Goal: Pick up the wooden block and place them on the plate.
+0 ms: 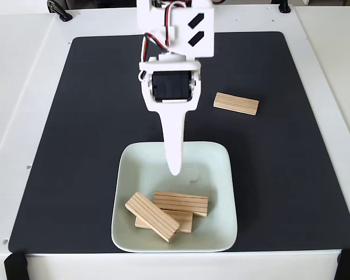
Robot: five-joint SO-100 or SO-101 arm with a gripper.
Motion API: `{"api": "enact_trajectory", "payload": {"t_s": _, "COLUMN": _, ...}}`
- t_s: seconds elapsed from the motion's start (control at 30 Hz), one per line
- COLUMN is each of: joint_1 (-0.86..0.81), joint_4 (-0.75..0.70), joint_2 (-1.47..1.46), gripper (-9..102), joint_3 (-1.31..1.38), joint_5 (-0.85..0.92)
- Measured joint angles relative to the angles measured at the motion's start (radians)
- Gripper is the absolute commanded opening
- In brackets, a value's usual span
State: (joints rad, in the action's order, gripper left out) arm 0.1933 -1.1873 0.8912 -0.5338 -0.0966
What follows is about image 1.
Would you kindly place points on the wooden block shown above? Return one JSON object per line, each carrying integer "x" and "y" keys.
{"x": 236, "y": 103}
{"x": 184, "y": 221}
{"x": 186, "y": 202}
{"x": 151, "y": 216}

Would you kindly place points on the black rubber mat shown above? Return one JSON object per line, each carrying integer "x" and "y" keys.
{"x": 76, "y": 146}

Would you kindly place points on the pale green square plate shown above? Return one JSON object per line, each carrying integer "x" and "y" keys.
{"x": 210, "y": 163}

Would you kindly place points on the black table clamp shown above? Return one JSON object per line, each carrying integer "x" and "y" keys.
{"x": 59, "y": 11}
{"x": 284, "y": 7}

